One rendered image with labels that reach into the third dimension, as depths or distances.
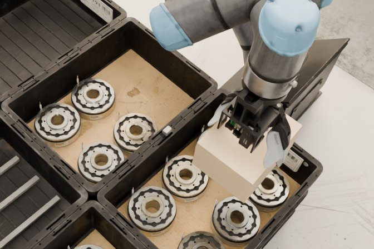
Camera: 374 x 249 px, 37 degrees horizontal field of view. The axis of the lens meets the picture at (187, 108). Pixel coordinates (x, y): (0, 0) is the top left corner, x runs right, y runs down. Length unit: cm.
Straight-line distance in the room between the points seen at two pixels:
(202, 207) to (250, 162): 30
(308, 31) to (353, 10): 228
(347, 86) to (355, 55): 110
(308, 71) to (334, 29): 149
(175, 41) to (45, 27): 73
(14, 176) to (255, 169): 56
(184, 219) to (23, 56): 59
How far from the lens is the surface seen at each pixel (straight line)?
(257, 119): 86
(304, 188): 120
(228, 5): 81
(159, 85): 140
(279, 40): 72
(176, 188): 122
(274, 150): 95
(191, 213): 123
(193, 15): 82
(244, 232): 120
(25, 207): 124
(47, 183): 126
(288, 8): 73
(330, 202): 147
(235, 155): 97
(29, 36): 151
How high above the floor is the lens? 195
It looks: 55 degrees down
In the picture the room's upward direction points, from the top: 11 degrees clockwise
